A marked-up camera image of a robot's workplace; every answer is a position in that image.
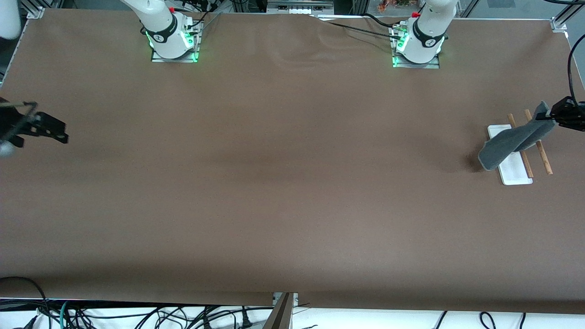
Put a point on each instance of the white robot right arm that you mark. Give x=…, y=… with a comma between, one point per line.
x=164, y=32

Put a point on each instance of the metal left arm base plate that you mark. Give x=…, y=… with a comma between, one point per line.
x=416, y=65

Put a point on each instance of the grey and pink towel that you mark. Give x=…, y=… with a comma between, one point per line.
x=507, y=146

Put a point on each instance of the wooden post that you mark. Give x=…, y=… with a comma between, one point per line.
x=281, y=315

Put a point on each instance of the orange and red clutter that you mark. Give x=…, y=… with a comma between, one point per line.
x=393, y=4

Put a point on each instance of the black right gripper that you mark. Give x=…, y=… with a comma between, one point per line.
x=10, y=123

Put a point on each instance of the grey device with white connectors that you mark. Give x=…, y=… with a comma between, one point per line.
x=299, y=4

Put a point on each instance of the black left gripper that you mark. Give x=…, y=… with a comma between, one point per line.
x=568, y=111

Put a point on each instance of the aluminium frame corner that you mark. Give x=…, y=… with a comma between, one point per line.
x=558, y=23
x=35, y=11

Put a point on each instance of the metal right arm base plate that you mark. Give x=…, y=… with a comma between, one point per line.
x=176, y=59

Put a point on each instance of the metal bracket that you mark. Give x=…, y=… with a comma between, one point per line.
x=276, y=299

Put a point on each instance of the white rack with wooden rods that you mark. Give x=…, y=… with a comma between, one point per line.
x=516, y=173

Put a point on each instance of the white strip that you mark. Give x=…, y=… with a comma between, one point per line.
x=343, y=17

